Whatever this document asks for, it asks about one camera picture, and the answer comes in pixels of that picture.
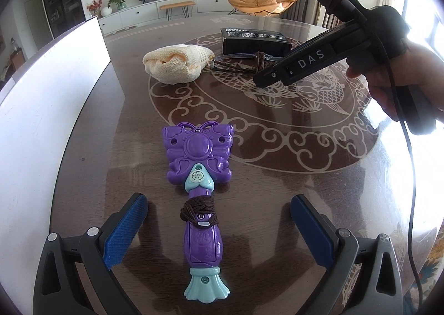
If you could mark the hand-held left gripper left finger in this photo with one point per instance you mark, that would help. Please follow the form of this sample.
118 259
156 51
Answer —
123 231

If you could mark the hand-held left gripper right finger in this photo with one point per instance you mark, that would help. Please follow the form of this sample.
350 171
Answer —
312 231

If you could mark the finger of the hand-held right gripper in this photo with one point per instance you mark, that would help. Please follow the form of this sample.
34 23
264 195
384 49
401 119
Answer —
272 75

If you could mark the dark framed eyeglasses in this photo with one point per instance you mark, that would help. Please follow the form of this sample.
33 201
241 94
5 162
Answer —
229 55

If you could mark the purple butterfly toy wand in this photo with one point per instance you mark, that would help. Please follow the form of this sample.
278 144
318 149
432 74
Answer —
197 148

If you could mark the white storage box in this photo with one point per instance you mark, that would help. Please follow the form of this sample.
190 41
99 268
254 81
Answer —
52 99

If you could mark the round brown patterned desktop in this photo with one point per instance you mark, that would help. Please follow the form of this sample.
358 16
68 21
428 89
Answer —
138 148

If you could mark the person's right hand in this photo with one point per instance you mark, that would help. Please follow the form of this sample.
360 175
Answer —
426 75

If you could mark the black printed box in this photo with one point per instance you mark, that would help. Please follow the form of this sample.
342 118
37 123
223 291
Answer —
253 42

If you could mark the grey curtain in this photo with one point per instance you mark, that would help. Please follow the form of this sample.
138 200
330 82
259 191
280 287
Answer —
310 9

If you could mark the cream knitted cloth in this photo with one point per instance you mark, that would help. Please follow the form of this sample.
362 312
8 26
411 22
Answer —
173 61

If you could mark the wooden bench with black legs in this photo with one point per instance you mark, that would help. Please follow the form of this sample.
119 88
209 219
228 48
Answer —
177 4

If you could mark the white television console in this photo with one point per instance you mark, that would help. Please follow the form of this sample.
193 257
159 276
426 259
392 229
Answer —
145 11

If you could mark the round white vase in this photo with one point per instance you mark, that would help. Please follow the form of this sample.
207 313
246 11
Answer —
106 12

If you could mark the red flowers in vase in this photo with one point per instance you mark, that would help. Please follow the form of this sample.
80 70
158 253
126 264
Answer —
94 6

